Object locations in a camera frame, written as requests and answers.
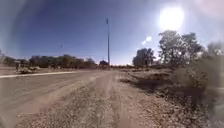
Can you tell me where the tall thin mast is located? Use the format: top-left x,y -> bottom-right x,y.
105,17 -> 111,67

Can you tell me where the dark leafy tree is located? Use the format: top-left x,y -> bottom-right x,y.
132,47 -> 157,69

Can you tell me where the brown gravel dirt road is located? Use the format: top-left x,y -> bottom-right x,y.
0,69 -> 214,128

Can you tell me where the dry scrub verge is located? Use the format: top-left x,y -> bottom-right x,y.
117,66 -> 224,128

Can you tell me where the row of trees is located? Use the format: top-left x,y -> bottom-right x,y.
0,49 -> 110,70

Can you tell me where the large dark tree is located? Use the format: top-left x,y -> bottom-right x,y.
157,29 -> 205,69

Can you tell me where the pale concrete kerb strip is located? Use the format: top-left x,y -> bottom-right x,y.
0,70 -> 78,80

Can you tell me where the dry bush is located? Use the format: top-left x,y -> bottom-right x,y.
173,41 -> 224,101

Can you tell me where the pale bare ground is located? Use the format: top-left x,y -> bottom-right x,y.
0,65 -> 81,77

